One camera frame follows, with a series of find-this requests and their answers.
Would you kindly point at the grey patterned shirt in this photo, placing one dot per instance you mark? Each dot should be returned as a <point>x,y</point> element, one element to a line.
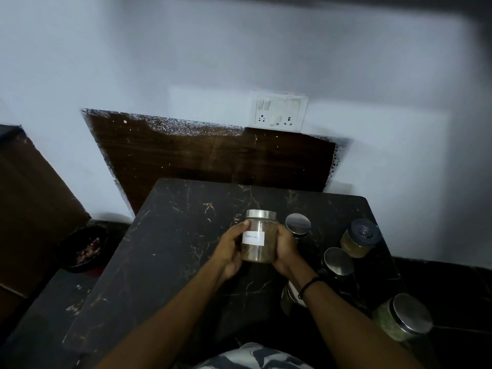
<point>250,359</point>

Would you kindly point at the steel lid brown spice jar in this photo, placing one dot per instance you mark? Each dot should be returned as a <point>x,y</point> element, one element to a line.
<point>259,253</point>

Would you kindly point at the black kitchen counter unit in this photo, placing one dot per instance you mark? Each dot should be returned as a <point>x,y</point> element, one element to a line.
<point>34,207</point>

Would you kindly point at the steel lid green spice jar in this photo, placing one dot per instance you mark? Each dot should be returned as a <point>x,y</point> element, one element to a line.
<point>403,317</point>

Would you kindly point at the person's left hand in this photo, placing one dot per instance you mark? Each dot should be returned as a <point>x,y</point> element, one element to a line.
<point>228,253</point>

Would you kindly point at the clear jar steel lid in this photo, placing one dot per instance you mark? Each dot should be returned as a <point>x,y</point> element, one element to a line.
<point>288,299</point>
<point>338,262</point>
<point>298,224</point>

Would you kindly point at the dark brown wood panel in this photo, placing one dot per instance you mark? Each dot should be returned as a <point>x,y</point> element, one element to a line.
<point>192,157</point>

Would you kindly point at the person's left forearm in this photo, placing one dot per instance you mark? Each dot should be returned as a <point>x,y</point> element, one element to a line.
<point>169,326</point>

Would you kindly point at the person's right forearm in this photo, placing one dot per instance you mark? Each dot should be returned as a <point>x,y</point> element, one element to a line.
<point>357,334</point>

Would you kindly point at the white wall socket plate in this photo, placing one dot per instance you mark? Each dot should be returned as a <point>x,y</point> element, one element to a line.
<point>278,111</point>

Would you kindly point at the coriander powder jar grey lid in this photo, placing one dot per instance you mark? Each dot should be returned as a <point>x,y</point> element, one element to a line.
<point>359,238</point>

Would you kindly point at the person's right hand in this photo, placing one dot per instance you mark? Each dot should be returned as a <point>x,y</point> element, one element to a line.
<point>290,253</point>

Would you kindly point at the black round bin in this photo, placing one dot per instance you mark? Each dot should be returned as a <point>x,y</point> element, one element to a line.
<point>82,251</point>

